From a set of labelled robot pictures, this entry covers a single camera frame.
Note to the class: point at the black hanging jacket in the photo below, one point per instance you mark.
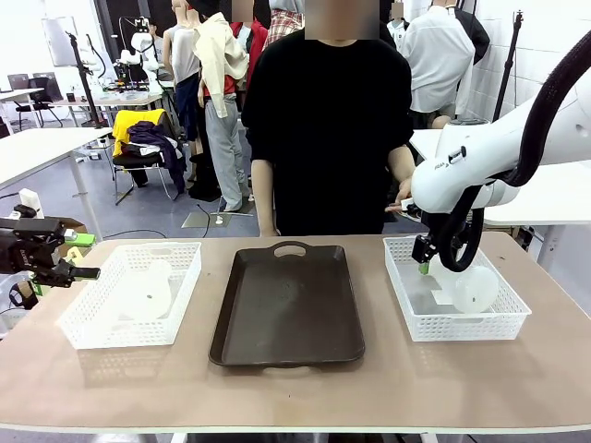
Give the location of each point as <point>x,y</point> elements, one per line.
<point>478,32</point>

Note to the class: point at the brown cardboard box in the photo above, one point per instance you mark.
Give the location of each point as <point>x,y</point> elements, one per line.
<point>79,227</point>

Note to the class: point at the long white background table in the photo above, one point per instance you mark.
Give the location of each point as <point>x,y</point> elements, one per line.
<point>124,99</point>

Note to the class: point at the plaid shirt mannequin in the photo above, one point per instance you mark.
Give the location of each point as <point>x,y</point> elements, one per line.
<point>284,25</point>

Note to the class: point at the mannequin with white shirt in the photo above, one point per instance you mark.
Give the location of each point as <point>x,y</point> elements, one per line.
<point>436,60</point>

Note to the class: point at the person's right forearm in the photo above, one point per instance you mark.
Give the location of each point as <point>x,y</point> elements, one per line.
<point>264,198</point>

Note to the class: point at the mannequin with white tank top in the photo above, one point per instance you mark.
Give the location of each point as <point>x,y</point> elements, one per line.
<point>184,64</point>

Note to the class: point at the translucent plastic conical flask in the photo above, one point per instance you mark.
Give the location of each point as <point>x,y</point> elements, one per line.
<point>478,290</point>

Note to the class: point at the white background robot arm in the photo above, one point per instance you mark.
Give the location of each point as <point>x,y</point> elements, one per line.
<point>138,46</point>

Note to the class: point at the person's black shirt torso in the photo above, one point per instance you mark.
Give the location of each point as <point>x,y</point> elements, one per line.
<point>323,138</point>

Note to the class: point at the person's left hand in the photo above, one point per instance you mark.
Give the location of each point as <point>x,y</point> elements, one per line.
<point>401,194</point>

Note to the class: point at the bystander in red top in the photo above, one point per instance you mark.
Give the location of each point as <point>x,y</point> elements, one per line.
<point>255,39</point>

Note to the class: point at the grey mannequin base plate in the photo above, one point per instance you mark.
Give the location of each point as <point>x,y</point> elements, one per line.
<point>217,218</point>

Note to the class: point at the yellow garment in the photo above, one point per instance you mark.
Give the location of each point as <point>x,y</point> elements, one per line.
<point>124,125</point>

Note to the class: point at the black office chair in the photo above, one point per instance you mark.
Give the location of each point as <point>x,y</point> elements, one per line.
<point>42,97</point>

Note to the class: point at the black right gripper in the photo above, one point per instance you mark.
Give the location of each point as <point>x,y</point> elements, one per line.
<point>423,248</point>

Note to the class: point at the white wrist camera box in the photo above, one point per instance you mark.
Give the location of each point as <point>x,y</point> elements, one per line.
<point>30,200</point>

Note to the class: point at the dark brown plastic tray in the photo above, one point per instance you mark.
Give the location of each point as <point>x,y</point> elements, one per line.
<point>286,304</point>

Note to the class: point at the person's left forearm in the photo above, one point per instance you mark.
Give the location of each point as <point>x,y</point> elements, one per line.
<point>401,161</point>

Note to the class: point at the black tripod stand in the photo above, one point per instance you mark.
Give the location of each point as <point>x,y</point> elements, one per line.
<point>508,64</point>
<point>85,78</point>

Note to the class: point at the translucent plastic lab vessel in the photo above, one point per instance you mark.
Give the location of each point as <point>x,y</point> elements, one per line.
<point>143,288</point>

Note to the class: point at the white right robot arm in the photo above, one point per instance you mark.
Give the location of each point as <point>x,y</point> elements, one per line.
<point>461,184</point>

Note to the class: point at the black metal chair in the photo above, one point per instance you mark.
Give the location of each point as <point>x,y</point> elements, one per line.
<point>138,162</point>

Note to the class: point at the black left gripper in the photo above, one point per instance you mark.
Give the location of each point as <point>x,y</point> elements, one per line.
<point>23,247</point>

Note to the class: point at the white perforated plastic basket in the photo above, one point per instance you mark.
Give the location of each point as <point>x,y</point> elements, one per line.
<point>134,334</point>
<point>461,328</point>

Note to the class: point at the dark purple garment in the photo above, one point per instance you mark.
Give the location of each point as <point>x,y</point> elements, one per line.
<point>159,147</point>

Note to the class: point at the mannequin with cream shirt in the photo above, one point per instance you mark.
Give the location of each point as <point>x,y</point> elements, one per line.
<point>219,92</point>

